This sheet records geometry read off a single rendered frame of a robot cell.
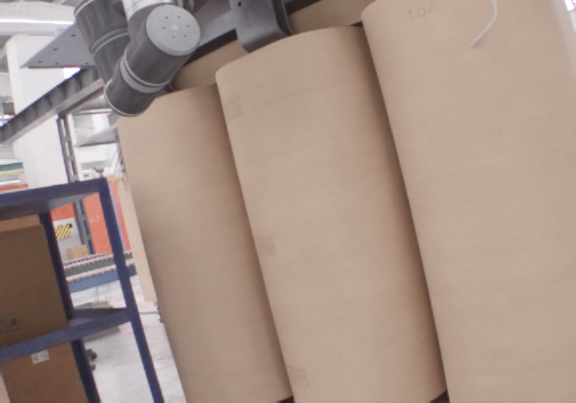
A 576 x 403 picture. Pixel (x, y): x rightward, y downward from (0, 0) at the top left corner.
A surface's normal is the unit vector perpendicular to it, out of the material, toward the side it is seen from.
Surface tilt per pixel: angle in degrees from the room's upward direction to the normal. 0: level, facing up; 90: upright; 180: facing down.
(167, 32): 80
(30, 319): 90
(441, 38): 90
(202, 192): 90
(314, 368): 90
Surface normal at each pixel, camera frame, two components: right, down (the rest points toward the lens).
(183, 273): -0.61, 0.12
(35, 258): 0.74, -0.20
